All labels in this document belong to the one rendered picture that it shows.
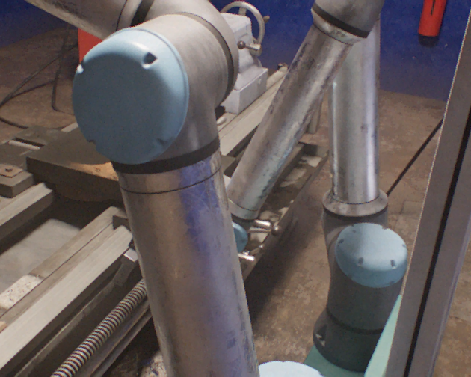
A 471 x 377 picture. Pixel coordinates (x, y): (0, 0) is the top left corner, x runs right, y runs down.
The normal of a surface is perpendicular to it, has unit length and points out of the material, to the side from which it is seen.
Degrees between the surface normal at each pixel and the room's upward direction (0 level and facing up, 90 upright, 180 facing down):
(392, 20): 90
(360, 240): 5
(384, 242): 5
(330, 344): 70
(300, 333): 0
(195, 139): 76
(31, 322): 36
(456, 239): 90
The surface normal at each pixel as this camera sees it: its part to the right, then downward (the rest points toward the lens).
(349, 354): -0.29, 0.09
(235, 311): 0.78, 0.11
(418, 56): -0.37, 0.41
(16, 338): 0.60, -0.58
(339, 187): -0.70, 0.39
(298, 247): 0.07, -0.88
